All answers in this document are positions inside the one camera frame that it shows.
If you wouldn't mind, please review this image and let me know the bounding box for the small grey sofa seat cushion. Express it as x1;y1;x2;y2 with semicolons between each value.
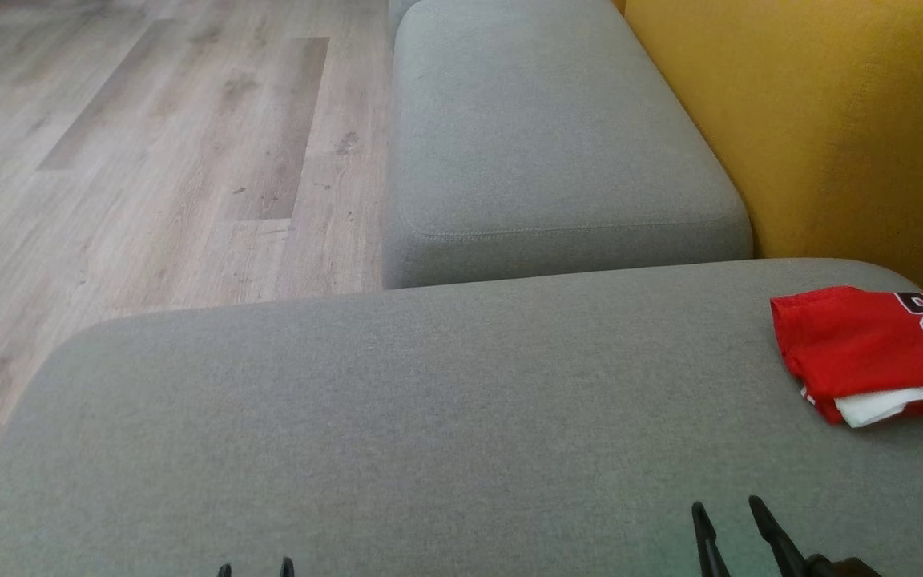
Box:
381;0;755;291

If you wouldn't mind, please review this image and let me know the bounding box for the large grey sofa seat cushion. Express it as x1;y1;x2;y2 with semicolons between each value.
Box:
0;258;923;577

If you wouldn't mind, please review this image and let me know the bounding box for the yellow sofa back cushion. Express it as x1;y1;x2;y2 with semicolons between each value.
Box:
612;0;923;299

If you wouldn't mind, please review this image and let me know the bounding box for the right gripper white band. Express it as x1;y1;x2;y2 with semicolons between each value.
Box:
691;495;884;577

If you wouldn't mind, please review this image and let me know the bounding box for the red jersey with black number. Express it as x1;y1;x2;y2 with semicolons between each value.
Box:
770;284;923;430

